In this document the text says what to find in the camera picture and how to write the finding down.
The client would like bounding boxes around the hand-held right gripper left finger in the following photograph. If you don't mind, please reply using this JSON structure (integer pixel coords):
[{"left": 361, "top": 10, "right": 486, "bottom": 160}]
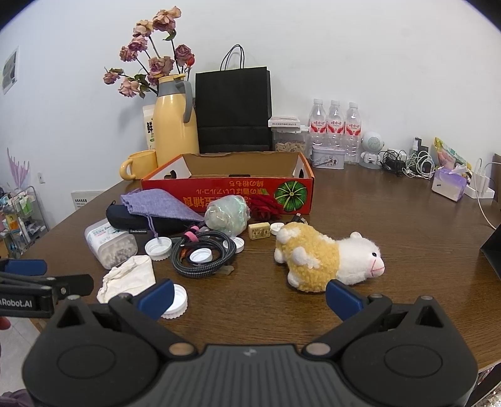
[{"left": 46, "top": 279, "right": 198, "bottom": 360}]

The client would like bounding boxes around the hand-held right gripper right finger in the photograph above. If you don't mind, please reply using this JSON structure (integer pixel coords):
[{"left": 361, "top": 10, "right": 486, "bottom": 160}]
[{"left": 302, "top": 279, "right": 457, "bottom": 360}]

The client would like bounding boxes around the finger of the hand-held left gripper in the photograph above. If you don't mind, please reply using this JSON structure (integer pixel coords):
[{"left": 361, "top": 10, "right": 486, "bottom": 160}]
[
  {"left": 0, "top": 258, "right": 48, "bottom": 277},
  {"left": 0, "top": 274, "right": 95, "bottom": 298}
]

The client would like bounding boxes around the white paper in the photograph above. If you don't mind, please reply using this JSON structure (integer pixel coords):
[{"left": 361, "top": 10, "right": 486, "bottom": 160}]
[{"left": 96, "top": 255, "right": 156, "bottom": 304}]

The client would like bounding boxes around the clear jar with white lid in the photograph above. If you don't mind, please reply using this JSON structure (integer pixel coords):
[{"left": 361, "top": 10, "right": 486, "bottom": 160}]
[{"left": 84, "top": 218, "right": 139, "bottom": 270}]

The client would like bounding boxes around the yellow white plush sheep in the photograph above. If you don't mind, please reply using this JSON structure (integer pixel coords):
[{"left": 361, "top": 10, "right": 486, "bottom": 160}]
[{"left": 273, "top": 223, "right": 386, "bottom": 293}]

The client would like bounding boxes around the dark zip case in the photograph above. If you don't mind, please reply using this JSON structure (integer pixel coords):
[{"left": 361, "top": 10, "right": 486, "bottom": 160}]
[{"left": 106, "top": 201, "right": 204, "bottom": 238}]

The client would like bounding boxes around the black braided cable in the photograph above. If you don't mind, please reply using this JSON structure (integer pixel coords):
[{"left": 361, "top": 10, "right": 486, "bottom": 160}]
[{"left": 170, "top": 229, "right": 245, "bottom": 279}]

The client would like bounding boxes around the purple drawstring pouch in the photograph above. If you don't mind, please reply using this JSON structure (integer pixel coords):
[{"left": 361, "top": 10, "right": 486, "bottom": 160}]
[{"left": 120, "top": 188, "right": 205, "bottom": 224}]

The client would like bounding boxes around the iridescent plastic ball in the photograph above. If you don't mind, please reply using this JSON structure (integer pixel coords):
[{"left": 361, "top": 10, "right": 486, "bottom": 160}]
[{"left": 204, "top": 196, "right": 251, "bottom": 236}]

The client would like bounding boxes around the small beige box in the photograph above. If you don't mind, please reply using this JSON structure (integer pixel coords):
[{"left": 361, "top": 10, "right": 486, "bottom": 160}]
[{"left": 248, "top": 221, "right": 272, "bottom": 240}]

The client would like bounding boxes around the red artificial flower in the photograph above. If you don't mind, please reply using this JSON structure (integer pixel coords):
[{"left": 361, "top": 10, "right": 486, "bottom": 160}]
[{"left": 248, "top": 194, "right": 283, "bottom": 222}]

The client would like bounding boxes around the red cardboard box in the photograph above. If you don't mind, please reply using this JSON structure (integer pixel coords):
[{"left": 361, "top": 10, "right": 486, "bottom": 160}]
[{"left": 141, "top": 152, "right": 315, "bottom": 215}]

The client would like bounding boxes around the metal storage rack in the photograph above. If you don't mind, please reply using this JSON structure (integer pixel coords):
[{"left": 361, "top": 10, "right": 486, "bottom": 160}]
[{"left": 0, "top": 185, "right": 50, "bottom": 260}]

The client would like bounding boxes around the yellow mug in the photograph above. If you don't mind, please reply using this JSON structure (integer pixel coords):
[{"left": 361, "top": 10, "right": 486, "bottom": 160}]
[{"left": 119, "top": 150, "right": 158, "bottom": 181}]

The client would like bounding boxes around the pale printed tin box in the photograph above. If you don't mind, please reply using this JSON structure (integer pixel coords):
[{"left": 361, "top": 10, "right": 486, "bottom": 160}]
[{"left": 311, "top": 145, "right": 347, "bottom": 170}]

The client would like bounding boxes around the white robot-shaped speaker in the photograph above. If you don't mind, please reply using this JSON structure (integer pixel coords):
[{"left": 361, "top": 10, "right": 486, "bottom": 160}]
[{"left": 359, "top": 131, "right": 385, "bottom": 170}]

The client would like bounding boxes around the purple tissue pack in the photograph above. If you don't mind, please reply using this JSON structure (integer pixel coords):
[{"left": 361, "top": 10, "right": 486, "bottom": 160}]
[{"left": 431, "top": 166, "right": 471, "bottom": 203}]

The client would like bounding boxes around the black flat device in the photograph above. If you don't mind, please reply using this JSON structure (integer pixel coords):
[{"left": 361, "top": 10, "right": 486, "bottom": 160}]
[{"left": 479, "top": 222, "right": 501, "bottom": 271}]

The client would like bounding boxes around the clear food container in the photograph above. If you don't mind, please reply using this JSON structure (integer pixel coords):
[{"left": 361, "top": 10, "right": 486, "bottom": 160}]
[{"left": 272, "top": 125, "right": 310, "bottom": 153}]

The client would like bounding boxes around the white carton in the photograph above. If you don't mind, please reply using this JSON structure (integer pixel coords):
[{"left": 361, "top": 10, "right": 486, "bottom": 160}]
[{"left": 142, "top": 104, "right": 158, "bottom": 152}]

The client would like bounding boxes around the yellow thermos jug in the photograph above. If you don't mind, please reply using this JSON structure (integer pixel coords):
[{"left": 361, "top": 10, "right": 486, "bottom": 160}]
[{"left": 152, "top": 75, "right": 200, "bottom": 167}]

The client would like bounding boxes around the white power strip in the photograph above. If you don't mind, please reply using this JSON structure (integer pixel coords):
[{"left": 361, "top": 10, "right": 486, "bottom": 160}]
[{"left": 463, "top": 158, "right": 496, "bottom": 200}]

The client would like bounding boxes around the colourful snack bag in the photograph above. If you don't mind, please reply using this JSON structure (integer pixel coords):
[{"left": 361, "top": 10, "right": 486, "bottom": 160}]
[{"left": 433, "top": 137, "right": 473, "bottom": 173}]

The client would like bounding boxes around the black paper bag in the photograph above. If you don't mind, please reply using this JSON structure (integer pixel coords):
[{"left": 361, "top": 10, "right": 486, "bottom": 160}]
[{"left": 194, "top": 44, "right": 274, "bottom": 154}]

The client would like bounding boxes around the dried pink rose bouquet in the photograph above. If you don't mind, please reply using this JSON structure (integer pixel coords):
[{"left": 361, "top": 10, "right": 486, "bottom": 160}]
[{"left": 103, "top": 5, "right": 195, "bottom": 99}]

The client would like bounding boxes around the white wall vent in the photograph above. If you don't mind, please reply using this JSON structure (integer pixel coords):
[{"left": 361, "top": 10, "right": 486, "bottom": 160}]
[{"left": 71, "top": 189, "right": 106, "bottom": 211}]

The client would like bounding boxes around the purple wall sticker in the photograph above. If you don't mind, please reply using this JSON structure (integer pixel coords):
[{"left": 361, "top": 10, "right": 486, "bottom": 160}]
[{"left": 7, "top": 147, "right": 31, "bottom": 187}]

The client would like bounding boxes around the tangle of white cables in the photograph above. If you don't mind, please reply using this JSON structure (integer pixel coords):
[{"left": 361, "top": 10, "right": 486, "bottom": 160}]
[{"left": 404, "top": 152, "right": 435, "bottom": 179}]

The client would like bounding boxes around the white charging cable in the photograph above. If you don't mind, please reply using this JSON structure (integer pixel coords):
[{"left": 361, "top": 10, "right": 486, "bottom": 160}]
[{"left": 475, "top": 195, "right": 498, "bottom": 230}]

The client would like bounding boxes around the wall poster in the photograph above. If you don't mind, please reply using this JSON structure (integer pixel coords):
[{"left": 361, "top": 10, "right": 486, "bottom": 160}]
[{"left": 2, "top": 44, "right": 20, "bottom": 95}]

